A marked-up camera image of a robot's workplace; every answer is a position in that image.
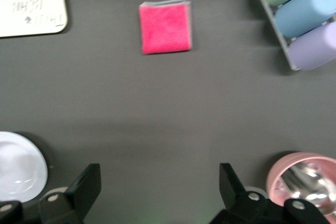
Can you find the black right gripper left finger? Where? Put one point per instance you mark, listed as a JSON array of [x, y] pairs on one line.
[[76, 203]]

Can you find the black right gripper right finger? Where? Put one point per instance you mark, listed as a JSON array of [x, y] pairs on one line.
[[241, 205]]

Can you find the white round plate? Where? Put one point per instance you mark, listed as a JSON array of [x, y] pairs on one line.
[[18, 169]]

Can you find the pink bowl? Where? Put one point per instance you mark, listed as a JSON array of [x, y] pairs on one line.
[[275, 176]]

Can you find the metal scoop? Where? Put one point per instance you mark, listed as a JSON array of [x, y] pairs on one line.
[[312, 187]]

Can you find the purple cup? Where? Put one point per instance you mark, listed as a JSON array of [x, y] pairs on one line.
[[312, 48]]

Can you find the pink folded cloth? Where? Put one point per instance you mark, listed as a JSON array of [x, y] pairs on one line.
[[165, 27]]

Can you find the blue cup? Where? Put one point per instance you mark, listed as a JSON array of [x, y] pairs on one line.
[[302, 14]]

